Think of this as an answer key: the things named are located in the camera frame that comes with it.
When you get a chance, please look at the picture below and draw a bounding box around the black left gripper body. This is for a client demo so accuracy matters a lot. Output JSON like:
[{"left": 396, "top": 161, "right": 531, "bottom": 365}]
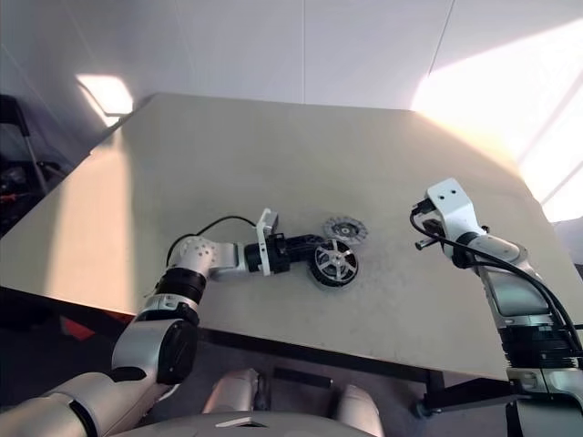
[{"left": 266, "top": 233, "right": 301, "bottom": 275}]

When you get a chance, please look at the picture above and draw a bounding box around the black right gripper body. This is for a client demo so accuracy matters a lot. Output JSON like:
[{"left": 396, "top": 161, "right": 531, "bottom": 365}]
[{"left": 420, "top": 217, "right": 444, "bottom": 239}]

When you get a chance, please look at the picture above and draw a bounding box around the black silver spoked rotor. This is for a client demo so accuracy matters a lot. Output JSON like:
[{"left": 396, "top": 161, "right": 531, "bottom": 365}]
[{"left": 311, "top": 242, "right": 362, "bottom": 290}]

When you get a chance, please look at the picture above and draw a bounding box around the grey round motor housing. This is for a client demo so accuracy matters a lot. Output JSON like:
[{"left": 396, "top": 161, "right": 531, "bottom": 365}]
[{"left": 322, "top": 217, "right": 364, "bottom": 248}]

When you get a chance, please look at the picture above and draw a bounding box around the short black bar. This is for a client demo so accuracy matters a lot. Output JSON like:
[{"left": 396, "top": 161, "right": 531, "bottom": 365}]
[{"left": 271, "top": 365, "right": 332, "bottom": 389}]

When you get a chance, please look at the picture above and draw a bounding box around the rounded silver robot knee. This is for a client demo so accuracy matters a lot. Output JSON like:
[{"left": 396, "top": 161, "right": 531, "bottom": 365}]
[
  {"left": 327, "top": 384, "right": 386, "bottom": 437},
  {"left": 202, "top": 367, "right": 261, "bottom": 415}
]

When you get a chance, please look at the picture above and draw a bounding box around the black caster wheel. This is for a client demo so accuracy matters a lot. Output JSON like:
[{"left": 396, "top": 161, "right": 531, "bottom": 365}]
[{"left": 411, "top": 395, "right": 445, "bottom": 418}]

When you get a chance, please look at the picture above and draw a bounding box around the silver robot torso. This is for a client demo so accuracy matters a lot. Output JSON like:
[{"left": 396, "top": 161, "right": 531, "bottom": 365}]
[{"left": 136, "top": 411, "right": 347, "bottom": 437}]

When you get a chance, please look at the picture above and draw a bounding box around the red object under table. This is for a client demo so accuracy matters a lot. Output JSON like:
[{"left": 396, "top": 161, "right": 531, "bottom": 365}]
[{"left": 58, "top": 316, "right": 97, "bottom": 342}]

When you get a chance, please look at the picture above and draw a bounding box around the black chair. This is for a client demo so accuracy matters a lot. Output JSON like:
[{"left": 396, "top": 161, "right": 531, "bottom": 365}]
[{"left": 0, "top": 94, "right": 69, "bottom": 229}]

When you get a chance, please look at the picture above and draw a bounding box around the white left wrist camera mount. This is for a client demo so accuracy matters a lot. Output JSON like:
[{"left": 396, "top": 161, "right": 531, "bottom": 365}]
[{"left": 253, "top": 208, "right": 281, "bottom": 277}]

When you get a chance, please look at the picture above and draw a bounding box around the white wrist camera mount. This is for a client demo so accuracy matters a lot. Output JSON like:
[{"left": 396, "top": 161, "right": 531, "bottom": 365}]
[
  {"left": 424, "top": 178, "right": 480, "bottom": 239},
  {"left": 253, "top": 208, "right": 281, "bottom": 277}
]

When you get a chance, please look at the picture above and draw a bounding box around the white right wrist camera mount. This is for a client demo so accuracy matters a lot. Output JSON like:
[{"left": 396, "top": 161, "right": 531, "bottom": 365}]
[{"left": 424, "top": 178, "right": 480, "bottom": 239}]

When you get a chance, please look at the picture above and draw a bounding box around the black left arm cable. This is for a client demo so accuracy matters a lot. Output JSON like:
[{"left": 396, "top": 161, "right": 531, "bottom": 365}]
[{"left": 193, "top": 215, "right": 259, "bottom": 238}]

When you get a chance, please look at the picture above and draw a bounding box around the black table frame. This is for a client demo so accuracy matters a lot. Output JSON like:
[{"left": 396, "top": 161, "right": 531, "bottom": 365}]
[{"left": 0, "top": 286, "right": 511, "bottom": 388}]

